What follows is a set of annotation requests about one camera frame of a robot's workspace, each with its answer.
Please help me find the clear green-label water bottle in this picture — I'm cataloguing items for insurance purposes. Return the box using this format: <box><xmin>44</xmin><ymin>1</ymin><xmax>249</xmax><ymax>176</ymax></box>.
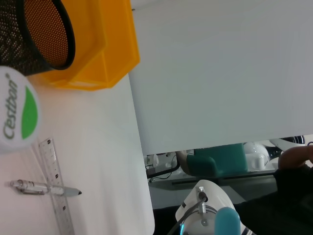
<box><xmin>0</xmin><ymin>65</ymin><xmax>43</xmax><ymax>156</ymax></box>

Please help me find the bare person forearm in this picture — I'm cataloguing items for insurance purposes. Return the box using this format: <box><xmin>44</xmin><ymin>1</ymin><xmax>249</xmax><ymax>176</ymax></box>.
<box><xmin>278</xmin><ymin>145</ymin><xmax>313</xmax><ymax>170</ymax></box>

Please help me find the dark low desk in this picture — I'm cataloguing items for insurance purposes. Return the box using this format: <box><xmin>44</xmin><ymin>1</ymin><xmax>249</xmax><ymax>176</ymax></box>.
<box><xmin>146</xmin><ymin>168</ymin><xmax>278</xmax><ymax>188</ymax></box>

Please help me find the clear plastic ruler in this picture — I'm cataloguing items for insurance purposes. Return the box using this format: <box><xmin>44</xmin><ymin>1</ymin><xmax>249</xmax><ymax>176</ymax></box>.
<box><xmin>38</xmin><ymin>137</ymin><xmax>75</xmax><ymax>235</ymax></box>

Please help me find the silver white pen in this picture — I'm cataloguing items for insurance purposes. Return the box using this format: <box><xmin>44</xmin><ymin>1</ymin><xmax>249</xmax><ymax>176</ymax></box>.
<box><xmin>6</xmin><ymin>179</ymin><xmax>83</xmax><ymax>197</ymax></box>

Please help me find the black mesh pen holder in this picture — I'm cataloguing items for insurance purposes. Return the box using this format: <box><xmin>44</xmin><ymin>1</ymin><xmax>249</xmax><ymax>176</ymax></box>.
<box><xmin>0</xmin><ymin>0</ymin><xmax>76</xmax><ymax>76</ymax></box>

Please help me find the teal upholstered chair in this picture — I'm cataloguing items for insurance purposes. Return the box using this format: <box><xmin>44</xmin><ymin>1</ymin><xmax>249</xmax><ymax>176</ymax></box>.
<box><xmin>186</xmin><ymin>143</ymin><xmax>249</xmax><ymax>176</ymax></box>

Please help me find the yellow plastic bin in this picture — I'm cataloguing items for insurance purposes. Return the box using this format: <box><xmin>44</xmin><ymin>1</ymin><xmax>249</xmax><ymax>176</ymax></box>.
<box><xmin>40</xmin><ymin>0</ymin><xmax>141</xmax><ymax>92</ymax></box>

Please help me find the white rounded robot shell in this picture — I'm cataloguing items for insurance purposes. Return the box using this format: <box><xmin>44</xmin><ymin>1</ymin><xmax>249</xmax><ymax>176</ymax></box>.
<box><xmin>243</xmin><ymin>141</ymin><xmax>270</xmax><ymax>169</ymax></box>

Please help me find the white mug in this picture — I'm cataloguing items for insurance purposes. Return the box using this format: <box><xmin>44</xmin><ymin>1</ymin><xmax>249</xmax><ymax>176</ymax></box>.
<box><xmin>251</xmin><ymin>154</ymin><xmax>267</xmax><ymax>170</ymax></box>

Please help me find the person in dark clothes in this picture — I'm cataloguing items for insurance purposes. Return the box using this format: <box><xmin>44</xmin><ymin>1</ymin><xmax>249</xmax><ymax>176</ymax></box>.
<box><xmin>233</xmin><ymin>165</ymin><xmax>313</xmax><ymax>235</ymax></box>

